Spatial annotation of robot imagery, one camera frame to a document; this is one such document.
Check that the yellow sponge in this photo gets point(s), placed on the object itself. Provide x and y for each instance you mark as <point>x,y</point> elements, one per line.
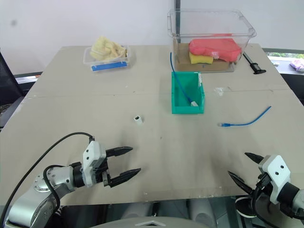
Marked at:
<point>200,59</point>

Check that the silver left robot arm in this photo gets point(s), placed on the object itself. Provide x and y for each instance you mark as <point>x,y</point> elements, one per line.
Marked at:
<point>31,206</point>

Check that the blue container lid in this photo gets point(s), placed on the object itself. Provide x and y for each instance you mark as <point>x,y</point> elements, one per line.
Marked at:
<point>108,65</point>

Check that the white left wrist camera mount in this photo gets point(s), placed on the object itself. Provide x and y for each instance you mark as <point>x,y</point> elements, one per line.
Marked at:
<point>91,154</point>

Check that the small clear plastic container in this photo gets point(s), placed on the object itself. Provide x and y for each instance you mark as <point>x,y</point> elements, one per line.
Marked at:
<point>86,57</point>

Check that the small clear plastic piece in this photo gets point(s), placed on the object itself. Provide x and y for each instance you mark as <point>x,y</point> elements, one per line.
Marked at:
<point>219,90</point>

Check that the pink patterned bag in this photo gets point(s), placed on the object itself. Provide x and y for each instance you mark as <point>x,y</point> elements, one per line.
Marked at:
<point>297,64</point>

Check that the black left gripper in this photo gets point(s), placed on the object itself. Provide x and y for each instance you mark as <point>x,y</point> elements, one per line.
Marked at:
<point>104,171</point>

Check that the cream yellow cloth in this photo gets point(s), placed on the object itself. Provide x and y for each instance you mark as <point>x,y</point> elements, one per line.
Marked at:
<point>107,50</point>

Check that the small white connector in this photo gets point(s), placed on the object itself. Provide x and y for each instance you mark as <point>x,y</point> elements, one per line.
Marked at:
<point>138,119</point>

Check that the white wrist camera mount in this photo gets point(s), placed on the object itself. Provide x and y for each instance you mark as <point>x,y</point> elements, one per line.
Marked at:
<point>91,154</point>
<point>276,168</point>

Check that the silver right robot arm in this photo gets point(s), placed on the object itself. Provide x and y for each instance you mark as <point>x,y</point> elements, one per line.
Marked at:
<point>291,197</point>

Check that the grey rounded robot body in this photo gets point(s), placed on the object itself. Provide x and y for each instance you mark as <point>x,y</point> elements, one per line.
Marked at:
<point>152,222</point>

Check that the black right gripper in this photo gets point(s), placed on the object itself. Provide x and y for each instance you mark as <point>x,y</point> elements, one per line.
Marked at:
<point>262,184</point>

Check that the green plastic bin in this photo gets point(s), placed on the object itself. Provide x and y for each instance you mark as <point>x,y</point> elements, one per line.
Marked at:
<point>187,109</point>

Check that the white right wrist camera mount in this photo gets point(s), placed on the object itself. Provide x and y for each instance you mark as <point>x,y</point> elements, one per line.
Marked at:
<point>276,168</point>

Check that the pink sponge cloth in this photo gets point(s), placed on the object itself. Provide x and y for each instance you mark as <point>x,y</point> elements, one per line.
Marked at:
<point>213,48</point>

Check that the black and white rounded shape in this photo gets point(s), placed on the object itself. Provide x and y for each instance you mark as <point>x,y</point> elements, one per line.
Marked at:
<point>244,206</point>

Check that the large clear storage box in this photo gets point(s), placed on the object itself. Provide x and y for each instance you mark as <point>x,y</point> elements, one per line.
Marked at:
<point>180,28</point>

